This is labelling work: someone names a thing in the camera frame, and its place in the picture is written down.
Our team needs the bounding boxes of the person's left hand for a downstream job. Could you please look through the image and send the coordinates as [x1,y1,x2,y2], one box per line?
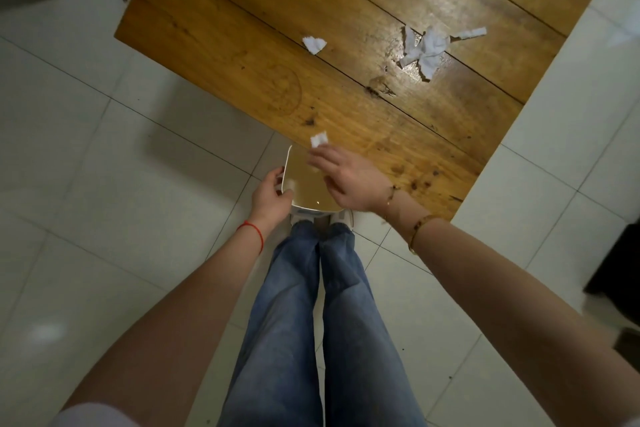
[248,166,296,236]

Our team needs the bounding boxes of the thin gold chain bracelet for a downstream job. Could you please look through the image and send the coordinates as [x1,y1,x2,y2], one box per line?
[382,185,402,223]

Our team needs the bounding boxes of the white square tray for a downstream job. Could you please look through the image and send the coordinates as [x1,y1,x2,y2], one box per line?
[280,144,347,212]

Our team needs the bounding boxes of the black furniture piece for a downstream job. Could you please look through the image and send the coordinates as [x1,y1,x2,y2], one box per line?
[583,220,640,327]

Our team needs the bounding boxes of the red string bracelet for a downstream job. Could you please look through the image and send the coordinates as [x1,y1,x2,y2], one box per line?
[236,222,265,256]

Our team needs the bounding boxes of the white shoe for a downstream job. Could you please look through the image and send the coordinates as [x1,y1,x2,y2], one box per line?
[290,208,321,228]
[324,209,356,230]

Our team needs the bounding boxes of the blue jeans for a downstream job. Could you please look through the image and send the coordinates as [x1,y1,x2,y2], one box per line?
[217,221,432,427]

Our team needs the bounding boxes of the person's right forearm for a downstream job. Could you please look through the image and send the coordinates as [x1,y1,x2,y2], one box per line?
[382,191,640,427]

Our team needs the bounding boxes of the person's right hand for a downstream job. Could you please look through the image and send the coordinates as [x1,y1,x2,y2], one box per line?
[306,144,399,215]

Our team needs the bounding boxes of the person's left forearm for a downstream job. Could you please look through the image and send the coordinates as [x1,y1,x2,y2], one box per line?
[62,223,271,417]

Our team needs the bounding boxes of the white shirt sleeve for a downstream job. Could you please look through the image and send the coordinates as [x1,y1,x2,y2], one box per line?
[50,403,141,427]

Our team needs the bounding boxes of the crumpled white tissue paper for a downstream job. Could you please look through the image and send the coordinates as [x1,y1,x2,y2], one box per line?
[398,25,451,82]

